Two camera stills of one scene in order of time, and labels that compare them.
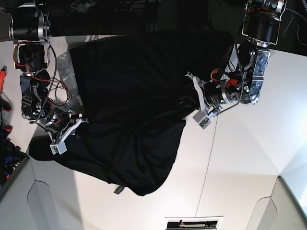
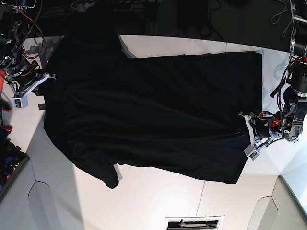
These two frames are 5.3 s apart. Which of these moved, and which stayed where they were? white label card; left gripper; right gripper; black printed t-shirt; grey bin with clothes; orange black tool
Moved: black printed t-shirt; left gripper; right gripper
Stayed: orange black tool; white label card; grey bin with clothes
